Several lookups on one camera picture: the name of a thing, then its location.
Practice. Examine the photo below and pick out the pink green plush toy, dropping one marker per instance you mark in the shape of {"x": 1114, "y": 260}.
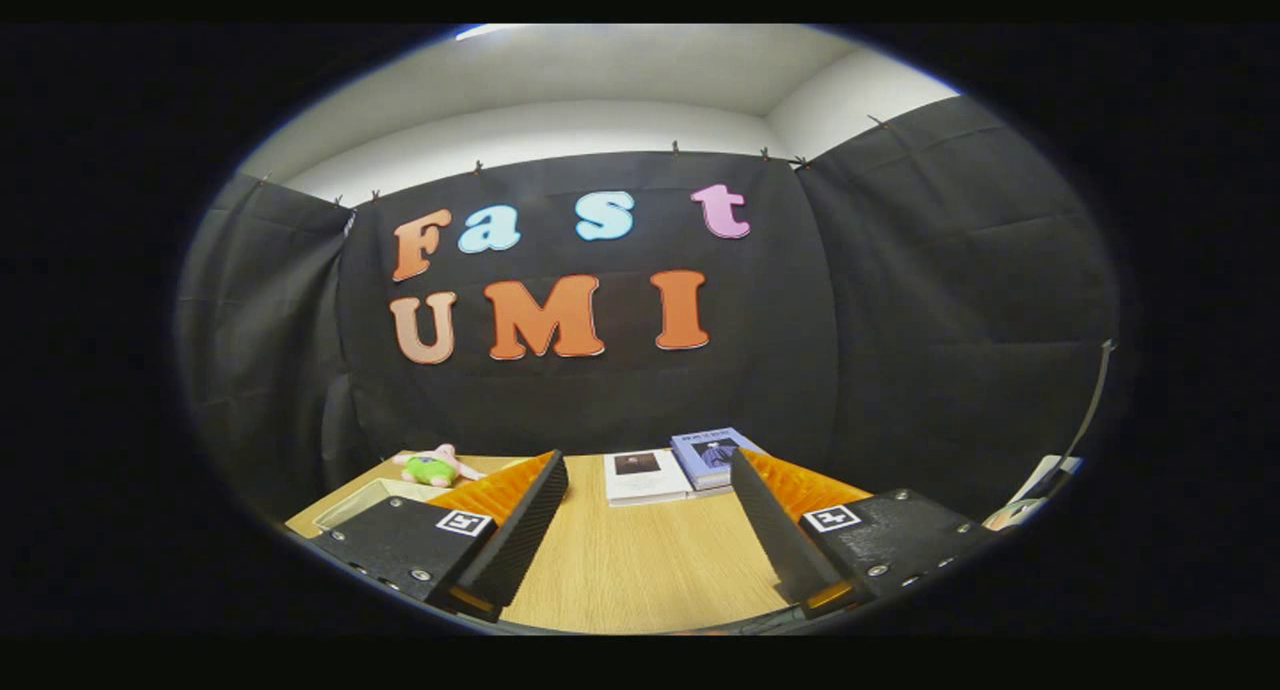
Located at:
{"x": 432, "y": 468}

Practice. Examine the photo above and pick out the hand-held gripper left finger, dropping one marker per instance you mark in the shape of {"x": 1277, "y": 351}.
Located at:
{"x": 525, "y": 540}

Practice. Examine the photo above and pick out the white book dark picture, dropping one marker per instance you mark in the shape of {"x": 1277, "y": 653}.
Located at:
{"x": 645, "y": 480}

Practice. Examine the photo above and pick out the blue cover book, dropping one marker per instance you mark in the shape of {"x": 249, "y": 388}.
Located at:
{"x": 710, "y": 455}

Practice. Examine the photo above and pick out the brown fabric storage box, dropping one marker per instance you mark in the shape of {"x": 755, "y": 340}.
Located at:
{"x": 375, "y": 492}

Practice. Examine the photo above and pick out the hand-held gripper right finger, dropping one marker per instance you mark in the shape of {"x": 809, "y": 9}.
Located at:
{"x": 775, "y": 540}

